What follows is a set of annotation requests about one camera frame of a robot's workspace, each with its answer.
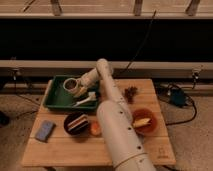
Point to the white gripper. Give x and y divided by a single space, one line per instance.
82 91

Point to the beige ceramic cup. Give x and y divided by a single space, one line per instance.
71 85

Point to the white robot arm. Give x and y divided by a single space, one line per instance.
115 118

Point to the white brush in tray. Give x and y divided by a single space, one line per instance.
91 97

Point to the green plastic tray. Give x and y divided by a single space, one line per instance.
57 98

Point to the dark bowl with cake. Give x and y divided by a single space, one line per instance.
76 123

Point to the orange fruit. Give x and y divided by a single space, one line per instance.
95 129

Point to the brown pine cone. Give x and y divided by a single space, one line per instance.
129 93

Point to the wooden table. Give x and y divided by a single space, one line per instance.
63 150

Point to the blue sponge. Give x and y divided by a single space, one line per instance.
44 131

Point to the orange bowl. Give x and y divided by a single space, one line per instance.
145 113

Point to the yellow banana piece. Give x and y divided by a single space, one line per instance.
141 122

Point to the blue power box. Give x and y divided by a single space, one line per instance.
178 98

